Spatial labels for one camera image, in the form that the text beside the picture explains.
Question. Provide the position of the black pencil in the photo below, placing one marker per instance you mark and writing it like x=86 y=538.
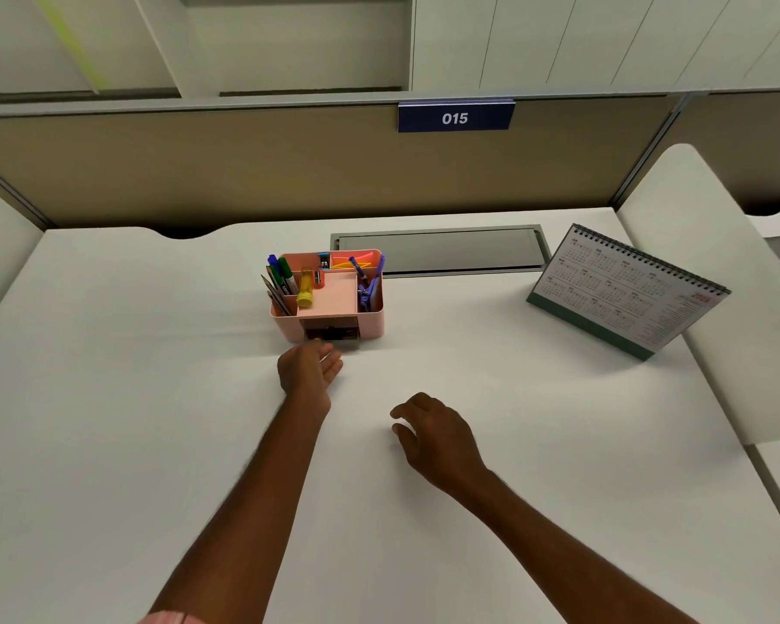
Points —
x=283 y=304

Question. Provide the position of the pink desk organizer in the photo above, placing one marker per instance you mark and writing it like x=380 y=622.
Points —
x=335 y=298

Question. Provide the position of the person's right hand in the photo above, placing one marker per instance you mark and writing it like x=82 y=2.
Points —
x=442 y=448

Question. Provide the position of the blue number sign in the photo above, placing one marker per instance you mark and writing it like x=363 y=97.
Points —
x=419 y=118

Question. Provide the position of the beige partition panel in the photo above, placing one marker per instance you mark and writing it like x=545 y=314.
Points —
x=234 y=168
x=754 y=136
x=0 y=194

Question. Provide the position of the pink plaid sleeve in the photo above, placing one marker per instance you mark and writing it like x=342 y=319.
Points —
x=169 y=618

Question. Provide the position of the purple gel pen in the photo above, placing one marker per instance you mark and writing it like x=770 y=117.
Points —
x=380 y=265

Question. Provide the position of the white panelled cabinet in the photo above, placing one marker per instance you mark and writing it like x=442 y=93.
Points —
x=591 y=38

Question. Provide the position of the person's right forearm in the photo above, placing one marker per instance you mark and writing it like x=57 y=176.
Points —
x=578 y=558

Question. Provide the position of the pink sticky note pad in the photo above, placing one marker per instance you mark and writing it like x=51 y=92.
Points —
x=366 y=254

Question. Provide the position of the green spiral desk calendar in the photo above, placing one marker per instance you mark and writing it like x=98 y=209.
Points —
x=624 y=295

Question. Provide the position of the dark pen colourful print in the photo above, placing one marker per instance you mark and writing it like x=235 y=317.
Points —
x=357 y=266

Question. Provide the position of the white open shelf unit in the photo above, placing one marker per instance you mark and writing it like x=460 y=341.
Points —
x=299 y=45

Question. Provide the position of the person's left forearm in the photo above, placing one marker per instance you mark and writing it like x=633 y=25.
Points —
x=247 y=513

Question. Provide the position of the red pencil sharpener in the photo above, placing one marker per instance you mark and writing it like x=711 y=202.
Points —
x=318 y=278

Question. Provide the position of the yellow sticky note pad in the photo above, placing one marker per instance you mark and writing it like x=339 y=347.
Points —
x=348 y=266

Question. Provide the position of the green capped white marker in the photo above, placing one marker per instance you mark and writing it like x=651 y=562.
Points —
x=277 y=276
x=287 y=269

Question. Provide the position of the white side divider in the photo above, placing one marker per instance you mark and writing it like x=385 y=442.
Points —
x=708 y=266
x=0 y=246

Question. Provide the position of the purple hole punch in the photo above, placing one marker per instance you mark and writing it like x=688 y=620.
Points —
x=368 y=297

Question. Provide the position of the orange sticky note pad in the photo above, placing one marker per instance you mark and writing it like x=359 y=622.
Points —
x=343 y=259

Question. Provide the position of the person's left hand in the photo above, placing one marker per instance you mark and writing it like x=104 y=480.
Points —
x=309 y=373

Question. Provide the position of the yellow transparent lead case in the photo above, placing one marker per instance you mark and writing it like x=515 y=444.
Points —
x=305 y=289

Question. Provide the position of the grey pencil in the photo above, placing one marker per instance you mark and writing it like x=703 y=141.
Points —
x=273 y=295
x=278 y=298

